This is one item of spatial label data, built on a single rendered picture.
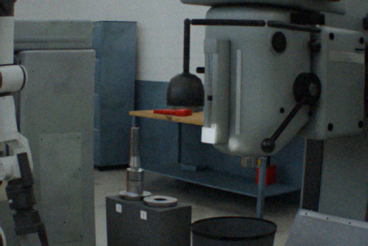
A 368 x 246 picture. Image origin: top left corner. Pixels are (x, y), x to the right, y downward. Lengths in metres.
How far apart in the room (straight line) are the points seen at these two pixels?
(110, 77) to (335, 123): 7.32
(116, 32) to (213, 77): 7.41
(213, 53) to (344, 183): 0.60
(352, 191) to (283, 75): 0.49
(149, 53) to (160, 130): 1.04
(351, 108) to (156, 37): 7.33
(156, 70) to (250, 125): 7.42
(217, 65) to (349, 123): 0.37
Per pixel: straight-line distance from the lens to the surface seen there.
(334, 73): 1.46
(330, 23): 1.47
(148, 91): 8.86
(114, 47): 8.71
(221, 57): 1.33
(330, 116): 1.45
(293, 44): 1.38
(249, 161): 1.42
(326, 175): 1.78
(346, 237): 1.72
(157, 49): 8.72
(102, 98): 8.63
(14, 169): 1.83
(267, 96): 1.33
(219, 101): 1.33
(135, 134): 1.78
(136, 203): 1.75
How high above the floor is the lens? 1.51
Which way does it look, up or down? 5 degrees down
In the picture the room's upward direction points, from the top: 1 degrees clockwise
